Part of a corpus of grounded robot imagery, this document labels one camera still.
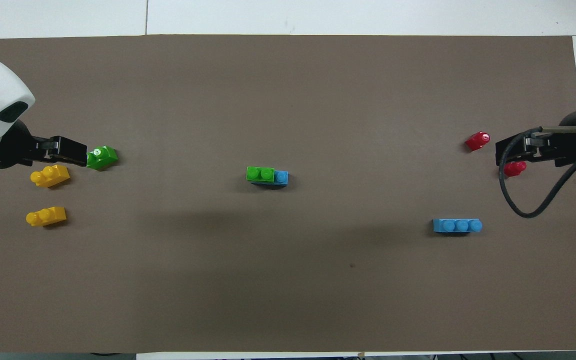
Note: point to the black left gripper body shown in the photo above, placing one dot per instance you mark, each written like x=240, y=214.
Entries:
x=15, y=150

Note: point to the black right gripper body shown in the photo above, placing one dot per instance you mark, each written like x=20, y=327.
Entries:
x=573, y=145

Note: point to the green two-stud toy block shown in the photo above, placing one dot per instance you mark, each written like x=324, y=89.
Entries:
x=260, y=174
x=104, y=157

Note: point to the blue three-stud toy block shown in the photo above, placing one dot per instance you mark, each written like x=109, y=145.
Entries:
x=457, y=226
x=281, y=177

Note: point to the red one-stud toy block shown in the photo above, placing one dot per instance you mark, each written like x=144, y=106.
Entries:
x=515, y=169
x=478, y=141

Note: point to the yellow two-stud toy block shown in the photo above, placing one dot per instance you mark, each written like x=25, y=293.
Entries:
x=47, y=216
x=50, y=176

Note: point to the brown table mat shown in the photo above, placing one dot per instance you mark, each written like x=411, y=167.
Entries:
x=288, y=275

